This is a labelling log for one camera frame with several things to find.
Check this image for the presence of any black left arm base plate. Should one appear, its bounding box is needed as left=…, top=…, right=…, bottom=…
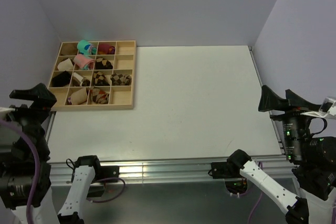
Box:
left=87, top=166, right=119, bottom=198

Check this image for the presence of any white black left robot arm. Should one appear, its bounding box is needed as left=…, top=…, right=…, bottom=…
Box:
left=1, top=83, right=102, bottom=223

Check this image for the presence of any grey brown argyle rolled sock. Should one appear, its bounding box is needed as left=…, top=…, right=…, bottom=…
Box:
left=110, top=73, right=132, bottom=86

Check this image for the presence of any black rolled sock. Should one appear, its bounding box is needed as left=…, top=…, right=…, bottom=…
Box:
left=51, top=71, right=71, bottom=87

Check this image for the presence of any wooden compartment tray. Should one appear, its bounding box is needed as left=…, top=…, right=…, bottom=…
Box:
left=48, top=40, right=136, bottom=111

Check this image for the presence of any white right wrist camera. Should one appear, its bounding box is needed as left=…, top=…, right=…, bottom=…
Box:
left=301, top=97, right=336, bottom=120

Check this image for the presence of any beige orange argyle sock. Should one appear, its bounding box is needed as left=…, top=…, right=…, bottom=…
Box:
left=89, top=87, right=110, bottom=105

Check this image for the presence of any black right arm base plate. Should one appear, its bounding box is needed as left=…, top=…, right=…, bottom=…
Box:
left=208, top=162, right=239, bottom=179

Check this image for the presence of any pink rolled sock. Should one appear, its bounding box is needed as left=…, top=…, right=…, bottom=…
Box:
left=74, top=54, right=95, bottom=70

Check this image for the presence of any dark brown argyle rolled sock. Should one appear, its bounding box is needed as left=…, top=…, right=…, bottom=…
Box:
left=95, top=58, right=113, bottom=70

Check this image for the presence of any brown yellow argyle rolled sock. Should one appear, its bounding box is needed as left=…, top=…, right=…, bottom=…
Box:
left=92, top=71, right=110, bottom=87

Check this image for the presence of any mint green rolled sock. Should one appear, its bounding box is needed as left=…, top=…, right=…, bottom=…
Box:
left=77, top=40, right=97, bottom=55

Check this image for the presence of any aluminium mounting rail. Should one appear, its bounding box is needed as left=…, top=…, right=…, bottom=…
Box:
left=39, top=153, right=301, bottom=224

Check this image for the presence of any tan rolled sock purple trim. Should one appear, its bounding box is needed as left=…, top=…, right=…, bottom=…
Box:
left=67, top=88, right=88, bottom=105

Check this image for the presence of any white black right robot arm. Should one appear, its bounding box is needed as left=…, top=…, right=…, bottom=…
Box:
left=227, top=85, right=335, bottom=223

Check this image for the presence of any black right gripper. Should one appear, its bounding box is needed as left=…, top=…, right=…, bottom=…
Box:
left=256, top=82, right=318, bottom=158

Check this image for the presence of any maroon rolled sock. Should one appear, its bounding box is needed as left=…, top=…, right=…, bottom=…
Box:
left=97, top=43, right=115, bottom=55

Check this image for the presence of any cream and brown rolled sock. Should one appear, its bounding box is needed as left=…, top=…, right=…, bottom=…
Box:
left=72, top=72, right=90, bottom=87

